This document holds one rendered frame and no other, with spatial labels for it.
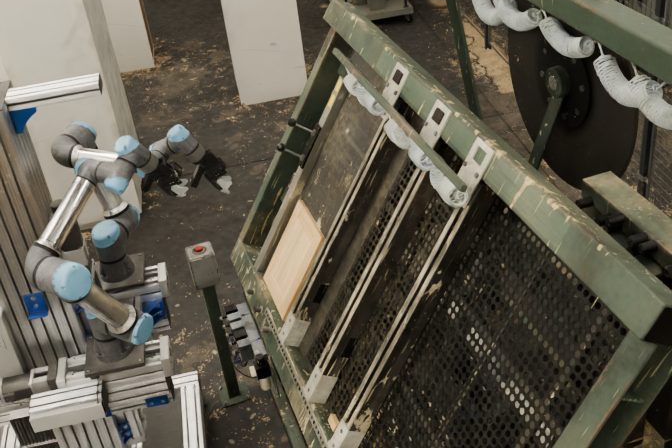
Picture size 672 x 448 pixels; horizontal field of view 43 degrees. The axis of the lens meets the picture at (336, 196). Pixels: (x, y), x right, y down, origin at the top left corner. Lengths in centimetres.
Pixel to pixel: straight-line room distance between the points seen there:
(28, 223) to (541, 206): 184
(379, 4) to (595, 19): 589
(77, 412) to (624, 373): 205
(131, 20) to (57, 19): 284
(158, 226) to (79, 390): 268
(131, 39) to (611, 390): 679
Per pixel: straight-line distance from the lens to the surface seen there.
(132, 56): 838
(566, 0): 284
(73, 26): 546
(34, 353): 361
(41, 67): 558
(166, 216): 604
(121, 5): 821
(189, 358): 485
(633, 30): 258
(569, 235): 218
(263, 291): 371
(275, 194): 393
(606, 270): 208
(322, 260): 324
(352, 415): 291
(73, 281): 286
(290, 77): 726
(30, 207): 321
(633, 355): 206
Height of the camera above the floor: 320
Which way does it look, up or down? 33 degrees down
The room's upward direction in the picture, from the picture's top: 7 degrees counter-clockwise
